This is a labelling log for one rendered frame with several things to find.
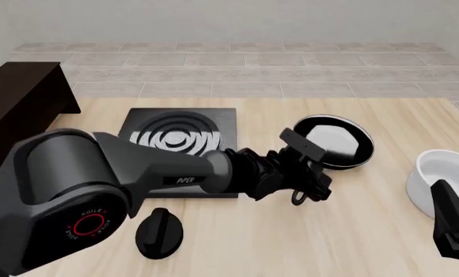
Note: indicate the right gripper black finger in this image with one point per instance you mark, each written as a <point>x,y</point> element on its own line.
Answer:
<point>451,207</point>

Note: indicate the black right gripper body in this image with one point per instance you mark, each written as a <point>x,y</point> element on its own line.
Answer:
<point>458,245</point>

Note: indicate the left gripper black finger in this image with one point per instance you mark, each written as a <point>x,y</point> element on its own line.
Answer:
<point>317,194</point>
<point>322,177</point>

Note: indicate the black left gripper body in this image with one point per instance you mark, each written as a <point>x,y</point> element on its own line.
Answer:
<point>287,170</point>

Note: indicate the black frying pan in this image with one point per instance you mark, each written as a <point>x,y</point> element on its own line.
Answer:
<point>345,144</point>

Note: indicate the grey and black left robot arm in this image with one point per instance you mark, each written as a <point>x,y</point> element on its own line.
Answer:
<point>79,179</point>

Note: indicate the dark wooden cabinet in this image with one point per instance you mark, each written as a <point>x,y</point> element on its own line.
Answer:
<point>17,95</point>

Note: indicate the white bowl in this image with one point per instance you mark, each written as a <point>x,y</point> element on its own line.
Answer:
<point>429,170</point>

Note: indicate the flat black stove plate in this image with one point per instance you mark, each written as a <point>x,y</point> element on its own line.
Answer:
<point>222,118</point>

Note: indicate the round black stove knob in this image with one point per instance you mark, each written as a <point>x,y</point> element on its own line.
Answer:
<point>158,233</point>

